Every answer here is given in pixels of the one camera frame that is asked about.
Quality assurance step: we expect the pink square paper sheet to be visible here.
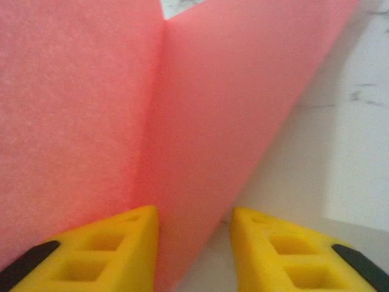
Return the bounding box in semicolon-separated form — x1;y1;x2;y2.
0;0;362;292

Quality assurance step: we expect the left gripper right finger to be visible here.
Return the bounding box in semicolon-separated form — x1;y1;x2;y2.
229;206;389;292

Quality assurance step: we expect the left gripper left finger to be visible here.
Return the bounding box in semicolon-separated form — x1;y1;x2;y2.
0;205;160;292

